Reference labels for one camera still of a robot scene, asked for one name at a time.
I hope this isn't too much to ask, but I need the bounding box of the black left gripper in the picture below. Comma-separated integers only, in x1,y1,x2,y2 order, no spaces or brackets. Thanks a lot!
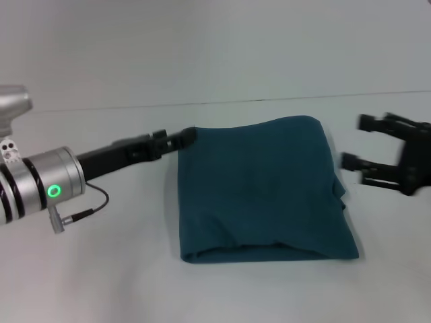
75,127,198,183

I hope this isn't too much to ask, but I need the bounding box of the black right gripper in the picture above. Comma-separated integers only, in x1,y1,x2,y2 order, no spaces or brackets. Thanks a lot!
340,112,431,196

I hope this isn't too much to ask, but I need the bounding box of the teal printed t-shirt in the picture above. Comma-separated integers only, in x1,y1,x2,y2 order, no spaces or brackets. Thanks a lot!
176,114,360,266

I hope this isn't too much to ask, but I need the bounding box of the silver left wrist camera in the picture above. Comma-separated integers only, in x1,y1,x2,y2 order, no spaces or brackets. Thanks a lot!
0,84,34,168

